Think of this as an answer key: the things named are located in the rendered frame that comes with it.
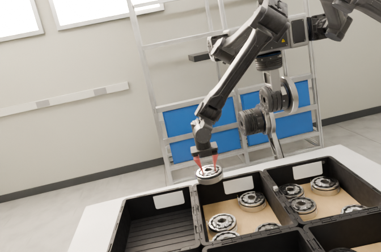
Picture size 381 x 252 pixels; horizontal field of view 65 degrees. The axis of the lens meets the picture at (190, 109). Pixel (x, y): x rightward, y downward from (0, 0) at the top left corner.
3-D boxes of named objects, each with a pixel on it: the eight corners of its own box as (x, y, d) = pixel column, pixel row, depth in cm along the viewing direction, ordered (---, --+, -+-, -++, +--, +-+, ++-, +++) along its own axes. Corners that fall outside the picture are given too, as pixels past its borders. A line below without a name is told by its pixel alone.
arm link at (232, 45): (299, -2, 96) (273, -19, 94) (288, 30, 91) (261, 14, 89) (233, 54, 137) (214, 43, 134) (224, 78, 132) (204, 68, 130)
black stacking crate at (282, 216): (198, 208, 130) (193, 185, 127) (265, 194, 130) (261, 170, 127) (208, 280, 91) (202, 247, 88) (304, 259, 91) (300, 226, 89)
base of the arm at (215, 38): (231, 58, 145) (227, 33, 142) (236, 59, 137) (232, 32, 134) (214, 62, 144) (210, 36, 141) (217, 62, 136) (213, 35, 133)
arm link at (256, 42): (287, 21, 96) (259, 3, 94) (291, 25, 91) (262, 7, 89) (216, 118, 116) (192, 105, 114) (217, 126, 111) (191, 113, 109)
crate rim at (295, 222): (193, 188, 127) (192, 183, 127) (262, 174, 128) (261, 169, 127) (202, 253, 89) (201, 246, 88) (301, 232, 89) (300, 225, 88)
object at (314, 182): (308, 179, 126) (307, 178, 126) (331, 175, 125) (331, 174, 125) (317, 191, 116) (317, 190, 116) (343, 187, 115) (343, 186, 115)
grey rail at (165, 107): (152, 111, 301) (151, 107, 300) (311, 76, 315) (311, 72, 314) (153, 114, 292) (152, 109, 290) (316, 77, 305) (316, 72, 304)
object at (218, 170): (195, 169, 122) (195, 167, 122) (220, 163, 122) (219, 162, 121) (197, 180, 112) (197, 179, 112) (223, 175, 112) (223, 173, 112)
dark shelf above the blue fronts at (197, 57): (189, 60, 332) (187, 55, 331) (291, 38, 342) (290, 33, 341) (194, 62, 289) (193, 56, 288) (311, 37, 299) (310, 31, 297)
